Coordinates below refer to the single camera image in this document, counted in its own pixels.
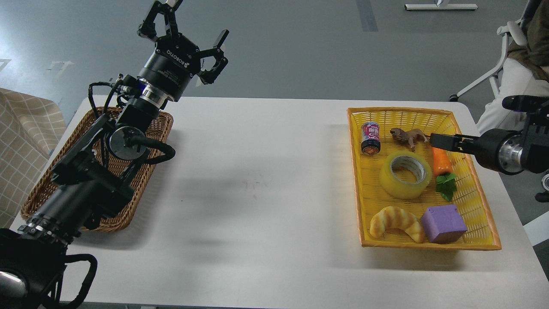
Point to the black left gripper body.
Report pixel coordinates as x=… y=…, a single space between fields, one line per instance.
x=171 y=66

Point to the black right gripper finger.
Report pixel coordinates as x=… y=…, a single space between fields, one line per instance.
x=454 y=147
x=437 y=139

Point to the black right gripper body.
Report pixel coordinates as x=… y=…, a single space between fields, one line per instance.
x=498 y=150

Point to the yellow tape roll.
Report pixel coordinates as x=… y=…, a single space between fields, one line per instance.
x=405 y=175

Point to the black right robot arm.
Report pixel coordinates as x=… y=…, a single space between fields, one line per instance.
x=535 y=133

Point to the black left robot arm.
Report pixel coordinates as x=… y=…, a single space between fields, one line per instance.
x=94 y=176

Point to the orange toy carrot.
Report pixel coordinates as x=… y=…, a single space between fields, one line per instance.
x=443 y=172

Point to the brown toy lion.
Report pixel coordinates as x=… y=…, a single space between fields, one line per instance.
x=408 y=137

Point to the yellow plastic basket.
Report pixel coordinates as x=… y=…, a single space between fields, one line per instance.
x=469 y=198

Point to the small soda can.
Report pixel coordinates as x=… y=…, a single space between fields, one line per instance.
x=370 y=143

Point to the purple foam cube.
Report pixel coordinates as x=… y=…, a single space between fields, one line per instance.
x=443 y=224

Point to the seated person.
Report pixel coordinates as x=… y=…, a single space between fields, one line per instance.
x=525 y=72

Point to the toy croissant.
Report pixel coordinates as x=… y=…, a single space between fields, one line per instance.
x=393 y=217

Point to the white office chair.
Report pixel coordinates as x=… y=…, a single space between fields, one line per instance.
x=511 y=32

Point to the white stand base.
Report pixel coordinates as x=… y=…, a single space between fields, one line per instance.
x=440 y=5

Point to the beige checkered cloth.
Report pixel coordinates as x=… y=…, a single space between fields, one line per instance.
x=30 y=129

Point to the brown wicker basket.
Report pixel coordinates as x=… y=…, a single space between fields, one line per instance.
x=159 y=130

